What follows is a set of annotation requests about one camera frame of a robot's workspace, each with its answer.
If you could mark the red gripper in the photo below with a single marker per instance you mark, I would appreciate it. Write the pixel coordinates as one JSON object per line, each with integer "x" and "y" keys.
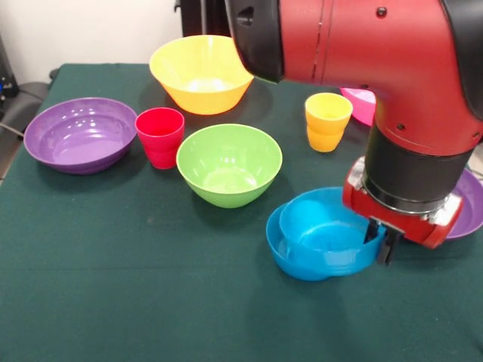
{"x": 400, "y": 224}

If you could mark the blue bowl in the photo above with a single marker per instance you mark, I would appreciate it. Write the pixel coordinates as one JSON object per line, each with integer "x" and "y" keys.
{"x": 275, "y": 245}
{"x": 351, "y": 260}

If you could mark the orange cup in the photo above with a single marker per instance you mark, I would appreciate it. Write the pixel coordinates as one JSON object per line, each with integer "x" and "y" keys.
{"x": 326, "y": 135}

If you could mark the pink bowl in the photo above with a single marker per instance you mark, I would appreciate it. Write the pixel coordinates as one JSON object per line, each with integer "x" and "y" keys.
{"x": 362, "y": 107}

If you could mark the green bowl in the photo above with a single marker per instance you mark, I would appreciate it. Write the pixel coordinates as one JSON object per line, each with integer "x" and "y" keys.
{"x": 230, "y": 192}

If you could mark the orange bowl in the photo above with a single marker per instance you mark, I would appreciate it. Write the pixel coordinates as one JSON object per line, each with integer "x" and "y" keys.
{"x": 203, "y": 102}

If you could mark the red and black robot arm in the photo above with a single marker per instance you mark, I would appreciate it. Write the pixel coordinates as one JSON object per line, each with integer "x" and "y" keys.
{"x": 377, "y": 56}

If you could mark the black computer tower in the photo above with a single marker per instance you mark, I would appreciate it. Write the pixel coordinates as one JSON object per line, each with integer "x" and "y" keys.
{"x": 7, "y": 75}

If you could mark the purple bowl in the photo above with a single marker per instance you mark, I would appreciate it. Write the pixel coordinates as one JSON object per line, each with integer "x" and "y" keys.
{"x": 471, "y": 211}
{"x": 75, "y": 143}

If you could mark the dark green tablecloth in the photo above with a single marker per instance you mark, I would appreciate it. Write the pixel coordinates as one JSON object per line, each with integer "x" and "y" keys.
{"x": 151, "y": 301}

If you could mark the red cup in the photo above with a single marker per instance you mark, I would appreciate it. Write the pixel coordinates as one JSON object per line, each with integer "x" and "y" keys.
{"x": 160, "y": 143}

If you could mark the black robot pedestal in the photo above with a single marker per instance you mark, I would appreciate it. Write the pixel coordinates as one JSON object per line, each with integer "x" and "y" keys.
{"x": 203, "y": 19}

